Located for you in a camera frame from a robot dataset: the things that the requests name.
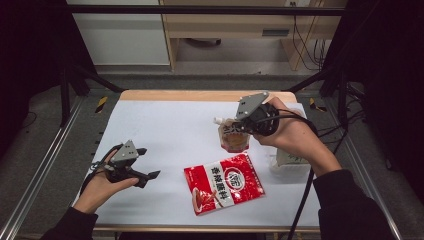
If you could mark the person's left hand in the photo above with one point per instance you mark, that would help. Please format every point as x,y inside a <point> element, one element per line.
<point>96,193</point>

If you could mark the wooden table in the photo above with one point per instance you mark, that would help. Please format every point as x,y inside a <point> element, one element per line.
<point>186,96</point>

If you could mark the clear plastic container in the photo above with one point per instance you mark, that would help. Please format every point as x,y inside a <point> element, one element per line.
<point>283,169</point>

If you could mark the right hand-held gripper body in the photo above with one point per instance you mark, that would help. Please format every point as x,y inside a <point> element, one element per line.
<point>255,106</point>

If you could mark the person's right hand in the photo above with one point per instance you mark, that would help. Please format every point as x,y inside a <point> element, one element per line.
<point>296,136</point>

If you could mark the light wooden desk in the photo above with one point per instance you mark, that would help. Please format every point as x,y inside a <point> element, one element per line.
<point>233,25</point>

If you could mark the spout pouch with red base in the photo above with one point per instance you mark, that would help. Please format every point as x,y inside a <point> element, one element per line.
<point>233,142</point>

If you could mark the white cabinet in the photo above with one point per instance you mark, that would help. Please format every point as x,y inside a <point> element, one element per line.
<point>123,36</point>

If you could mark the yellow and black tape strip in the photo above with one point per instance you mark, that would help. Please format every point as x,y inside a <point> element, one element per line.
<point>315,105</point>
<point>101,104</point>

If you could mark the aluminium rail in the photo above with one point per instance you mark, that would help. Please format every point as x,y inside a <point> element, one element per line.
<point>40,166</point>
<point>363,173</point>

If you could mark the red and white seasoning packet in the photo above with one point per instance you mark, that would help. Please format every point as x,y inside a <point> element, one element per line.
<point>223,183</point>

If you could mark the white table sheet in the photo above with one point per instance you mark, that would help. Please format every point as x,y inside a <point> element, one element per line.
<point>186,126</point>

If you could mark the black metal stand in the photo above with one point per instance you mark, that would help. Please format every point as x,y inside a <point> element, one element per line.
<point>75,83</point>
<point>335,86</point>

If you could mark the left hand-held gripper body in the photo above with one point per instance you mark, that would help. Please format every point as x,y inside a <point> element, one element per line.
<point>125,156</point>

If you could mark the black horizontal frame bar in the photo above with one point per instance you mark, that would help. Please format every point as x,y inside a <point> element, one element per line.
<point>200,10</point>

